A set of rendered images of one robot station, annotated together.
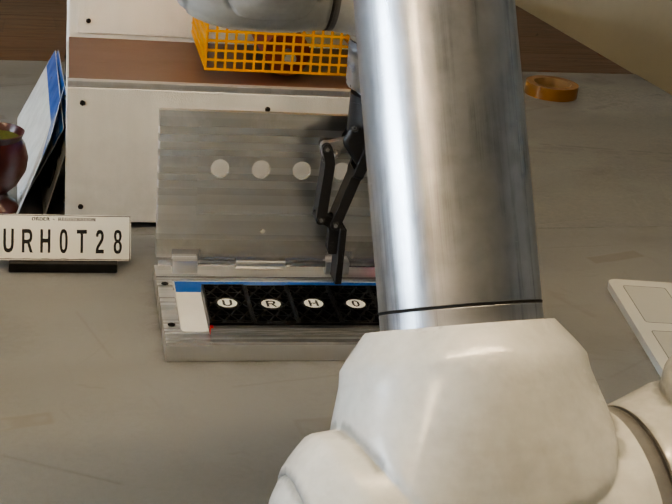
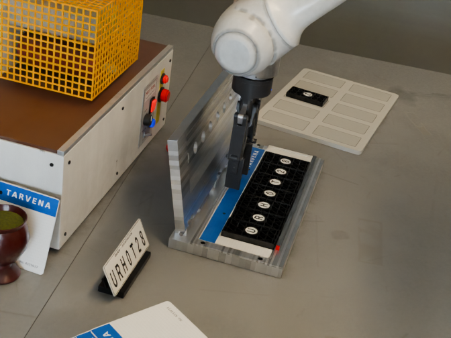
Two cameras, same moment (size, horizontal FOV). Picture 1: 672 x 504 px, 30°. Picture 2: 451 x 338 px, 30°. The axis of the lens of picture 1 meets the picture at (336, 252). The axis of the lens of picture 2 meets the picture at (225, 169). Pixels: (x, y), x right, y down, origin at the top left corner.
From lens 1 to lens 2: 1.54 m
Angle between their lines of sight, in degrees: 59
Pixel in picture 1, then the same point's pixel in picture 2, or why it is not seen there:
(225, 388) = (318, 269)
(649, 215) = (174, 72)
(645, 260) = not seen: hidden behind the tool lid
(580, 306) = (270, 137)
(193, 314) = (247, 247)
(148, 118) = (88, 150)
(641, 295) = (274, 119)
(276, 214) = (203, 169)
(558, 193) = not seen: hidden behind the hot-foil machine
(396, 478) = not seen: outside the picture
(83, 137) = (68, 186)
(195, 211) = (190, 192)
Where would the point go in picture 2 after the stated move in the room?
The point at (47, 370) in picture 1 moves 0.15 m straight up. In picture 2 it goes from (274, 322) to (290, 245)
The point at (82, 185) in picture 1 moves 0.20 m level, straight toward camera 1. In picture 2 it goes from (66, 218) to (177, 251)
